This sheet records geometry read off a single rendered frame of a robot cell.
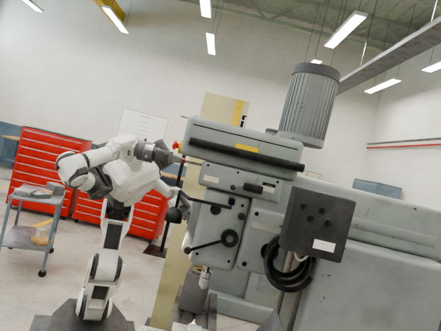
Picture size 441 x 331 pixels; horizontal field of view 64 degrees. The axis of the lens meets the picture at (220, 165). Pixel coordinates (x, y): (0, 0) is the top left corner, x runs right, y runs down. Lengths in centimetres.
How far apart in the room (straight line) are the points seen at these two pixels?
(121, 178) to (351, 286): 113
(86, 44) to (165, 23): 240
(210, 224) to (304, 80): 69
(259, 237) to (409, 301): 58
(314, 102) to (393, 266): 68
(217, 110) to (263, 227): 198
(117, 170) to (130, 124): 905
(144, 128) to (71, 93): 238
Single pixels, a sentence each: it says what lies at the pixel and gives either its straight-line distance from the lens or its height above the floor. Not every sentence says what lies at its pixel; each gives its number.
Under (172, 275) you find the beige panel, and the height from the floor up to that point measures 58.
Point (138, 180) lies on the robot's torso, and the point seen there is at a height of 154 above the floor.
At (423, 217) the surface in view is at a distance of 162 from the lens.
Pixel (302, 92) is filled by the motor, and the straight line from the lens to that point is 147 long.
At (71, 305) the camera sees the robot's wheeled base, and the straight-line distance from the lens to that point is 268.
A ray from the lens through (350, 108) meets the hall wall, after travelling 1128.
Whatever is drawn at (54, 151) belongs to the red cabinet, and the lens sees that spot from 667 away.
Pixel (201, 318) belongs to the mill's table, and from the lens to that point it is 188.
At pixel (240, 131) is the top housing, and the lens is 136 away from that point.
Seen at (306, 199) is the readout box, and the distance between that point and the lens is 116.
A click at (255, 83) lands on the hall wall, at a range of 1075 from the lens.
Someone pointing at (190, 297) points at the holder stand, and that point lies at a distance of 189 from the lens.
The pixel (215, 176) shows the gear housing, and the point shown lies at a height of 168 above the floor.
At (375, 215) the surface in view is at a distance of 153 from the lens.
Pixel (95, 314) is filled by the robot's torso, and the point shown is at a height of 68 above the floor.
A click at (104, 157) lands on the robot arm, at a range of 154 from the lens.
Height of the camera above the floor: 176
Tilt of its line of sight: 2 degrees down
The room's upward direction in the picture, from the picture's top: 14 degrees clockwise
